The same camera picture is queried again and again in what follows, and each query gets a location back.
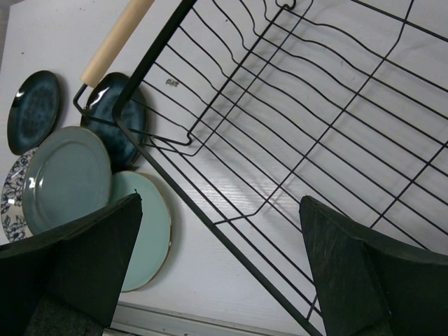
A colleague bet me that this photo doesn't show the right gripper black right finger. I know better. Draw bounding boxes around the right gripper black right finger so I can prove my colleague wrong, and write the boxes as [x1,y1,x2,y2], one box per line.
[299,196,447,335]

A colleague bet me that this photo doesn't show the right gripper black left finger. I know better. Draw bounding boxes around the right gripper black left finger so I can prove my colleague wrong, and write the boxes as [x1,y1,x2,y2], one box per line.
[1,193,143,335]

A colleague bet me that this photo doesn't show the light teal flower plate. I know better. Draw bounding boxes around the light teal flower plate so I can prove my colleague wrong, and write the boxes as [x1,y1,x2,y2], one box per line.
[110,171,172,293]

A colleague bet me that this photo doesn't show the large grey-blue plate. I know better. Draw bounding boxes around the large grey-blue plate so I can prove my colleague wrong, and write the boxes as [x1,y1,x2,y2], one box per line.
[22,126,112,235]

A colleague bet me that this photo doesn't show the dark blue plate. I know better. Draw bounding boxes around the dark blue plate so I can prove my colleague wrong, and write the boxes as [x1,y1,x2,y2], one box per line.
[7,70,62,155]
[80,72,149,172]

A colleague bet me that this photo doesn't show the blue floral white plate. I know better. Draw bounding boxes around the blue floral white plate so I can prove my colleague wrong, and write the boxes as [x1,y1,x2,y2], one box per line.
[1,148,36,242]

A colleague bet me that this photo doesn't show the aluminium table rail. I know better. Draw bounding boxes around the aluminium table rail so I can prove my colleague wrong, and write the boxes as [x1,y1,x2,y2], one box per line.
[111,302,283,335]

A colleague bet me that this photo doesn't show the black wire dish rack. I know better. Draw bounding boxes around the black wire dish rack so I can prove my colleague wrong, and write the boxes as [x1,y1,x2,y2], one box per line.
[111,1,447,335]

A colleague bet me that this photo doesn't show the wooden rack handle far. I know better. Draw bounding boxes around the wooden rack handle far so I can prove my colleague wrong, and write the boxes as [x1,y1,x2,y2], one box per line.
[80,0,155,88]

